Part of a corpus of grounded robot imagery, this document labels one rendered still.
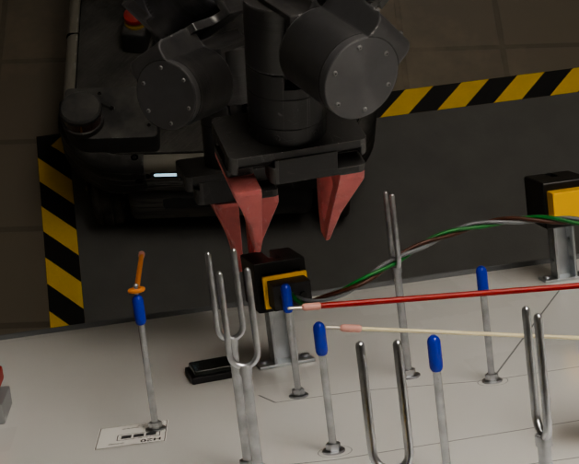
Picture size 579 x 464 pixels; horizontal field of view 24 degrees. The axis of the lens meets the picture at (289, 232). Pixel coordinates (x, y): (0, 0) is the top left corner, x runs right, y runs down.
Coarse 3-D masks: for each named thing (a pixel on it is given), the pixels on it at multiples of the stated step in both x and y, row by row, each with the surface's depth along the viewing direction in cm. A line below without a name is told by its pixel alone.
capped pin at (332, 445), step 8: (320, 328) 85; (320, 336) 85; (320, 344) 85; (320, 352) 85; (320, 360) 85; (320, 368) 85; (328, 376) 85; (328, 384) 85; (328, 392) 85; (328, 400) 86; (328, 408) 86; (328, 416) 86; (328, 424) 86; (328, 432) 86; (328, 448) 86; (336, 448) 86; (344, 448) 86
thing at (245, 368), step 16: (224, 288) 76; (224, 304) 76; (224, 320) 76; (256, 320) 76; (224, 336) 76; (256, 336) 76; (256, 352) 76; (240, 368) 76; (256, 416) 77; (256, 432) 77; (256, 448) 77
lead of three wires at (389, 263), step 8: (384, 264) 99; (392, 264) 99; (376, 272) 99; (360, 280) 99; (368, 280) 99; (344, 288) 99; (352, 288) 99; (296, 296) 102; (320, 296) 100; (328, 296) 99; (336, 296) 99
